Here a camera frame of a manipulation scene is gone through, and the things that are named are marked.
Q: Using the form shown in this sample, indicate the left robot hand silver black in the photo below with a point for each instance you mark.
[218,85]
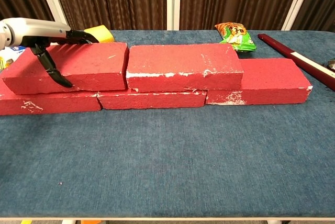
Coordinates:
[39,31]

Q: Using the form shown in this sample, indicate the green orange snack bag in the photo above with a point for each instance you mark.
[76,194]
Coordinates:
[235,37]

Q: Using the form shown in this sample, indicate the round black metal object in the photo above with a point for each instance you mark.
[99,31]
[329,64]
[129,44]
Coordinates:
[331,65]

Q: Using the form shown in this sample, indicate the white tissue pack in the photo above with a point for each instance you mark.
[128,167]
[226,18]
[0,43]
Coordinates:
[10,56]

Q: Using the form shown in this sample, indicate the blue table cloth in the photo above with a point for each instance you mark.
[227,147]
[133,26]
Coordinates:
[167,161]

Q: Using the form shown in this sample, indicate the dark red long box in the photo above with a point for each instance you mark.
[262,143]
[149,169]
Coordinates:
[301,59]

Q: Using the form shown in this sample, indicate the red brick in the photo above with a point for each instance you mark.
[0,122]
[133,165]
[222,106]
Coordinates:
[151,101]
[91,64]
[272,77]
[180,61]
[52,103]

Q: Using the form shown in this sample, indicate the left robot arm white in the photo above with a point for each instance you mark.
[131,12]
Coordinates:
[4,35]

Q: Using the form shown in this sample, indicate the yellow sponge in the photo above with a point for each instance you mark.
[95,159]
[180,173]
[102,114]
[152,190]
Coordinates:
[100,34]

